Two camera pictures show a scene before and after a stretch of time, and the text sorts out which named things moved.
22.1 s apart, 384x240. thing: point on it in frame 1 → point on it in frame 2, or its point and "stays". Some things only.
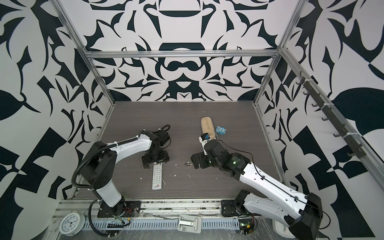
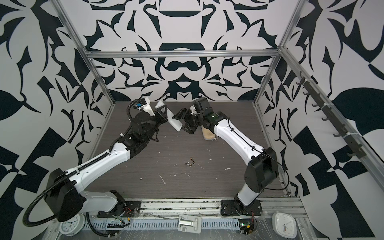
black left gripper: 148,161 → 162,117
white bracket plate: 190,223 stays
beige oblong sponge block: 207,126 stays
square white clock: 282,230 stays
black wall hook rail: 357,152 stays
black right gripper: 202,156 → 182,113
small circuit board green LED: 246,226 stays
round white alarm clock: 72,224 stays
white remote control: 157,177 → 175,122
